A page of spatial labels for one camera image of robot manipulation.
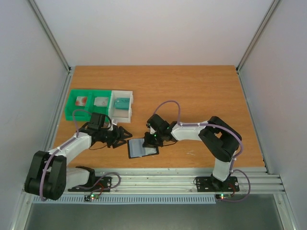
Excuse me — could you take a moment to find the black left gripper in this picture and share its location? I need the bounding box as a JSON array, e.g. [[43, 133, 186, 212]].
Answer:
[[99, 126, 133, 148]]

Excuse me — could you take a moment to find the black leather card holder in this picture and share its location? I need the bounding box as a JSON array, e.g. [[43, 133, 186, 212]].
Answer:
[[127, 138, 159, 159]]

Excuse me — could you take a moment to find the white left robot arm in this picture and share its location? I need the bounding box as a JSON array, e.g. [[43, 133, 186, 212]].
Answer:
[[24, 113, 132, 201]]

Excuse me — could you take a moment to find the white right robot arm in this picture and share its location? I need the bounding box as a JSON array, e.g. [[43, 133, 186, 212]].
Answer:
[[142, 114, 243, 191]]

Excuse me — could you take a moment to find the teal VIP card stack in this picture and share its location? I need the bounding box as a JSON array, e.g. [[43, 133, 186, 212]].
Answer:
[[114, 97, 130, 110]]

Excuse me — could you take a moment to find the red patterned card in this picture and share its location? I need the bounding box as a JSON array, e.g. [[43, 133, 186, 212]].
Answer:
[[75, 96, 87, 106]]

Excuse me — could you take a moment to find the white plastic bin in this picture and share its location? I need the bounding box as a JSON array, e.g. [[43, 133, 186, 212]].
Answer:
[[108, 90, 133, 123]]

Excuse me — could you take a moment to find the green plastic bin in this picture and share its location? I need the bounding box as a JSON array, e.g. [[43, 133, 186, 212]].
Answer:
[[64, 89, 112, 121]]

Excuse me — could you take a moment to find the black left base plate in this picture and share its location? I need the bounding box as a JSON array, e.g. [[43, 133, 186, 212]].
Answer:
[[68, 176, 112, 192]]

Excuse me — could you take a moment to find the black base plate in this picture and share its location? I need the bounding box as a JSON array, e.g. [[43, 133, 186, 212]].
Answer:
[[193, 176, 240, 192], [68, 176, 112, 192]]

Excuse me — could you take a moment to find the grey slotted cable duct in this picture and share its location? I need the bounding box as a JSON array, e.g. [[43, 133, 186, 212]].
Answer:
[[33, 194, 216, 205]]

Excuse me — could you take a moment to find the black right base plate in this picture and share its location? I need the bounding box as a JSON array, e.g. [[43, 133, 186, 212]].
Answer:
[[193, 176, 240, 192]]

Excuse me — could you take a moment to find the grey aluminium frame rail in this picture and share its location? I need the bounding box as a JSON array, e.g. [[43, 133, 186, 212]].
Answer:
[[26, 0, 72, 72]]

